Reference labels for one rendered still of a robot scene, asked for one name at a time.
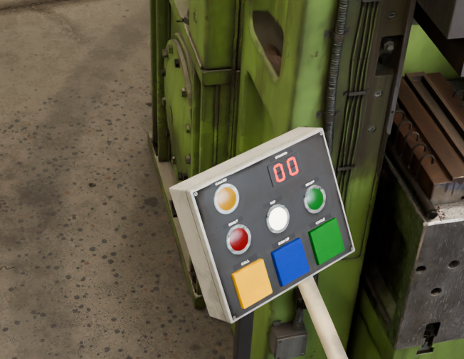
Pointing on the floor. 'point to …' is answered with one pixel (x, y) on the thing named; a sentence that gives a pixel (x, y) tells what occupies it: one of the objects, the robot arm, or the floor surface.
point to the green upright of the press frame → (361, 182)
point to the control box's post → (243, 337)
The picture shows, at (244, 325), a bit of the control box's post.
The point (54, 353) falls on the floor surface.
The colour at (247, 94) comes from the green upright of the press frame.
